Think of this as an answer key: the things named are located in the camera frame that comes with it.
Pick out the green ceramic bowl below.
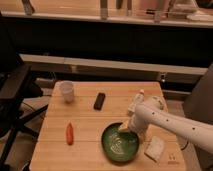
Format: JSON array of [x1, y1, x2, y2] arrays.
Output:
[[101, 123, 140, 162]]

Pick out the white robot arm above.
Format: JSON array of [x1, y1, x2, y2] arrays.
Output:
[[118, 96, 213, 154]]

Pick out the white squeeze bottle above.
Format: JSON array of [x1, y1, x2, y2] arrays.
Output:
[[127, 89, 144, 116]]

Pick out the black rectangular block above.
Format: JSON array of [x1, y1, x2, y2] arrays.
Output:
[[93, 93, 105, 110]]

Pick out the white sponge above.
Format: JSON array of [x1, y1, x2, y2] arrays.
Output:
[[145, 136, 165, 162]]

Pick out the orange carrot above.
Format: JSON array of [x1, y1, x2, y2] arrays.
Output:
[[66, 123, 74, 145]]

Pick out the white paper cup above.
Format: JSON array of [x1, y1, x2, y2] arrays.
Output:
[[59, 81, 74, 103]]

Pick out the black tripod stand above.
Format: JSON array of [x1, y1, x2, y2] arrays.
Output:
[[0, 65, 48, 171]]

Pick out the black cable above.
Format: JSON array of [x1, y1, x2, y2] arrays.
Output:
[[179, 138, 191, 152]]

